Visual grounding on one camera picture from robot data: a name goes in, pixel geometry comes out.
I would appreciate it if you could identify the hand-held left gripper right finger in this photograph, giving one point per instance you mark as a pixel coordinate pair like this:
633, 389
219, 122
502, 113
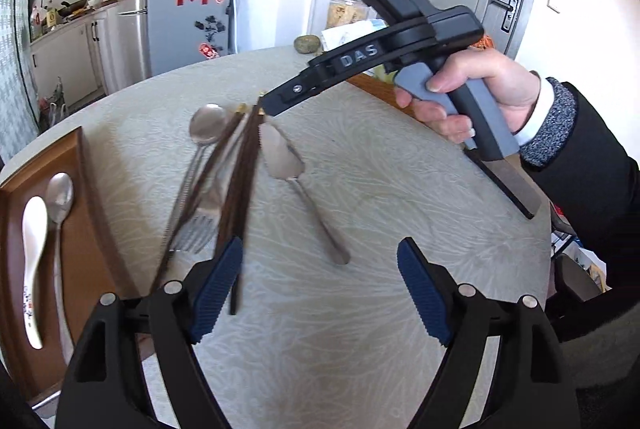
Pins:
422, 289

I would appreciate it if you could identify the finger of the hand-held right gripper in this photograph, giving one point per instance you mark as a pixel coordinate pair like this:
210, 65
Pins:
295, 91

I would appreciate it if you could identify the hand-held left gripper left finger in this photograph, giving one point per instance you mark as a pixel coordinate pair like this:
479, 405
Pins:
220, 289

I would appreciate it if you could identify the metal spoon face down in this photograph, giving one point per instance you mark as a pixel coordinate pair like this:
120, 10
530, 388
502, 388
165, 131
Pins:
280, 156

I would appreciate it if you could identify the large metal spoon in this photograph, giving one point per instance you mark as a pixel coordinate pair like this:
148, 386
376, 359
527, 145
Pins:
207, 124

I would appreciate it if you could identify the wooden tray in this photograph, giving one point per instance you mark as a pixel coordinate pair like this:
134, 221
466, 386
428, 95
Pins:
85, 219
515, 189

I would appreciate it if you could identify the small metal spoon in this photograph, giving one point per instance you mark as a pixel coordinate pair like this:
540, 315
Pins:
59, 194

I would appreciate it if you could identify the white ceramic spoon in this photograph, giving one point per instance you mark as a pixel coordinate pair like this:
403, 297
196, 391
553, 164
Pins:
35, 229

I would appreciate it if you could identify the person's right forearm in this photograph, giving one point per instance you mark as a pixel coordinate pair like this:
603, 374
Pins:
590, 159

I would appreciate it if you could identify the person's right hand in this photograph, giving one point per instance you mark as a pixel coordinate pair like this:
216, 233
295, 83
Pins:
505, 79

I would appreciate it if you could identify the round brown stone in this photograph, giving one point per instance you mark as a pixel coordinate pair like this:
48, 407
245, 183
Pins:
307, 45

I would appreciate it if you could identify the clear snack bag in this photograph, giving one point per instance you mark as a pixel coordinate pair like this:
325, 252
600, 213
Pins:
347, 11

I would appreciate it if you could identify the white plastic bag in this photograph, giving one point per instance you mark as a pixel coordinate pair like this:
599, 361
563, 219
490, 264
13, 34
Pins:
345, 36

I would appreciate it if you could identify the black floral fridge sticker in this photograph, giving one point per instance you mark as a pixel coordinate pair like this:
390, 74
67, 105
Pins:
210, 29

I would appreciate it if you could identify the silver refrigerator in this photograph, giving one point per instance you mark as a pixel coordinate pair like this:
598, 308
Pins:
165, 34

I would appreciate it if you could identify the white kitchen cabinet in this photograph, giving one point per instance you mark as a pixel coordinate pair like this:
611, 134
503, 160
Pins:
70, 54

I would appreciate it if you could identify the black wok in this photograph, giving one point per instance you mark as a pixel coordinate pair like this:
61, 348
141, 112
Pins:
72, 5

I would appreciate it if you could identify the cooking oil bottle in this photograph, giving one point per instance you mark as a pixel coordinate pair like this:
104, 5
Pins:
36, 21

